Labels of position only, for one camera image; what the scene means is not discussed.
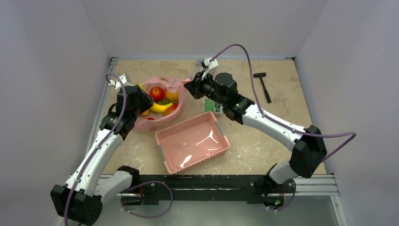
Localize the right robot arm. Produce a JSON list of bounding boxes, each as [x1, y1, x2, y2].
[[184, 73, 327, 195]]

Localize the orange fake fruit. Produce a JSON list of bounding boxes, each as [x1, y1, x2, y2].
[[165, 90, 179, 101]]

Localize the yellow fake banana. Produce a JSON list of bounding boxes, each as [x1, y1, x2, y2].
[[141, 102, 172, 116]]

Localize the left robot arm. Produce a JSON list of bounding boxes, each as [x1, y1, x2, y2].
[[50, 85, 153, 226]]

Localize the green labelled small plastic case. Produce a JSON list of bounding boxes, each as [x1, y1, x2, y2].
[[202, 98, 224, 117]]

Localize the black hammer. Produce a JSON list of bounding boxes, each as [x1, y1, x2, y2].
[[253, 72, 272, 104]]

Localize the pink plastic basket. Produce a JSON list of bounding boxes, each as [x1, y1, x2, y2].
[[155, 112, 231, 175]]

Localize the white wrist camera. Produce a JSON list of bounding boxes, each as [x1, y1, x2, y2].
[[200, 58, 219, 80], [108, 73, 132, 91]]

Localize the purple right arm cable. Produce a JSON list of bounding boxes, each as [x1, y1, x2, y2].
[[208, 43, 358, 213]]

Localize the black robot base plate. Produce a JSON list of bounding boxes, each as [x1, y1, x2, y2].
[[119, 175, 295, 207]]

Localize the red fake fruit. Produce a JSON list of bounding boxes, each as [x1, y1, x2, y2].
[[163, 103, 178, 116]]

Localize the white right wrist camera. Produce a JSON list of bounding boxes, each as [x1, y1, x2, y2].
[[200, 58, 219, 80]]

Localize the green fake grapes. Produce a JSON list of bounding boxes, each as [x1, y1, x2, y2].
[[157, 99, 175, 105]]

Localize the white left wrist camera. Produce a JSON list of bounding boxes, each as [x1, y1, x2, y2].
[[108, 73, 132, 91]]

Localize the aluminium table frame rail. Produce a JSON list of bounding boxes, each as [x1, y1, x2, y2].
[[59, 56, 348, 226]]

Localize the red fake apple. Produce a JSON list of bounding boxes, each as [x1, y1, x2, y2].
[[149, 86, 165, 102]]

